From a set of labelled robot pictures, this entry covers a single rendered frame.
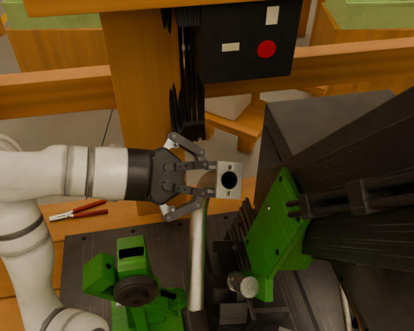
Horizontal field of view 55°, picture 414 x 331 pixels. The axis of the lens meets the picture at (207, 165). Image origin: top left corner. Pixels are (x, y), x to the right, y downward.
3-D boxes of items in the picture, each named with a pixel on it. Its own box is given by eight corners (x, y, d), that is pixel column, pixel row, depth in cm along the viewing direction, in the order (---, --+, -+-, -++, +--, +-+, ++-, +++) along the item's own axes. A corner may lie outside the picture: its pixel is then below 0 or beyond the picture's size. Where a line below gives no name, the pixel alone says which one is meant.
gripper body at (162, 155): (120, 206, 52) (188, 208, 55) (124, 142, 53) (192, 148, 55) (115, 201, 60) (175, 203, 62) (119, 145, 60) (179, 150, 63)
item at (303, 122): (384, 240, 101) (438, 138, 78) (271, 258, 98) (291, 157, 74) (352, 188, 114) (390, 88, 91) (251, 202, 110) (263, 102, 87)
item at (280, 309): (276, 337, 87) (293, 317, 81) (237, 341, 84) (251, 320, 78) (250, 253, 102) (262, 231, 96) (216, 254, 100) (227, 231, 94)
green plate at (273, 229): (297, 290, 75) (351, 220, 62) (258, 291, 73) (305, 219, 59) (279, 241, 83) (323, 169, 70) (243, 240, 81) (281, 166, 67)
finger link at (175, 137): (168, 136, 57) (200, 161, 58) (175, 127, 57) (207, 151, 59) (164, 138, 59) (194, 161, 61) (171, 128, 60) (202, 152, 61)
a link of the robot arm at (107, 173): (121, 144, 63) (81, 141, 62) (129, 140, 53) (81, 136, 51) (117, 201, 63) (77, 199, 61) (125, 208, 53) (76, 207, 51)
